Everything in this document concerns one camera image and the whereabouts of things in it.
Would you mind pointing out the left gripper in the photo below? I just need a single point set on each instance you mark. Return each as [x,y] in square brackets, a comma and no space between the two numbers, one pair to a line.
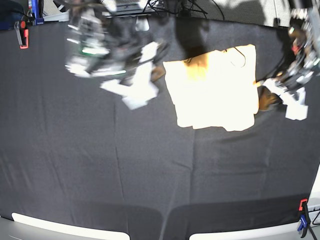
[277,90]

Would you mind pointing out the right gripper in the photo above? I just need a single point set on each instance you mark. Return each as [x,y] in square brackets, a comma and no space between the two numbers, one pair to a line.
[140,89]

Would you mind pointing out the yellow t-shirt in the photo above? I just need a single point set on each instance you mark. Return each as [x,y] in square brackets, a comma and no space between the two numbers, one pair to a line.
[215,89]

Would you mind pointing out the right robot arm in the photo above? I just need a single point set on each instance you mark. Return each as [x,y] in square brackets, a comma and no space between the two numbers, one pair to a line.
[121,50]

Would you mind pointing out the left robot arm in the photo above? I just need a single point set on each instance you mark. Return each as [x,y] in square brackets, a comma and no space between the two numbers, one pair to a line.
[304,33]

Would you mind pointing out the red blue clamp bottom right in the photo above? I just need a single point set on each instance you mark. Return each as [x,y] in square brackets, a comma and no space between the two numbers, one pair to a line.
[303,217]

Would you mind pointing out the red clamp top left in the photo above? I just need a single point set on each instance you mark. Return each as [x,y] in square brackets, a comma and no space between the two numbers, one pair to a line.
[22,34]

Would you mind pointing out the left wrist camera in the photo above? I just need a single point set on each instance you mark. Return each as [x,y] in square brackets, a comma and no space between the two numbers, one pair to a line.
[296,112]

